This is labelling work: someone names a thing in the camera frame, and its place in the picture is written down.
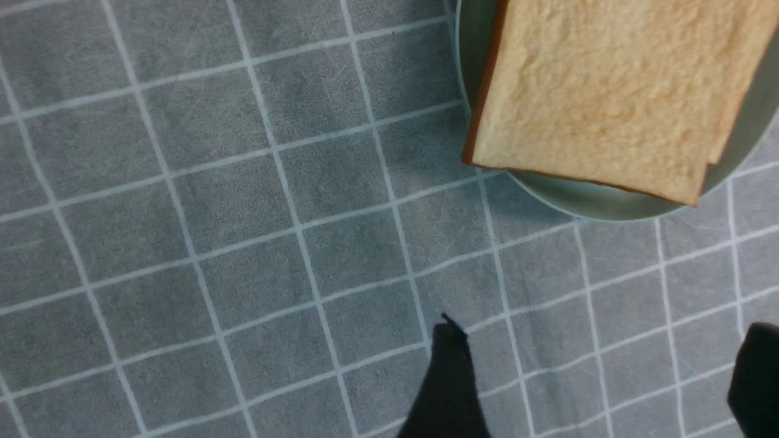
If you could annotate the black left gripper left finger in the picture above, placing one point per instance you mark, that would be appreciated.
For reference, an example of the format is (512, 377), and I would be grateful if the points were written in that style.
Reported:
(447, 404)

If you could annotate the grey checked tablecloth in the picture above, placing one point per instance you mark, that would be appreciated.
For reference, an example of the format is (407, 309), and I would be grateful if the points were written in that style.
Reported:
(244, 218)

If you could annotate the toasted bread slice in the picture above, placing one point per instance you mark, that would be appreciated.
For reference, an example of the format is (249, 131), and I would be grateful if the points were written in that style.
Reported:
(616, 93)
(742, 31)

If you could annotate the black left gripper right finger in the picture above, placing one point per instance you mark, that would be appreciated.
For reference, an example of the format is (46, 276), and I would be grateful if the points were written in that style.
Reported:
(753, 391)

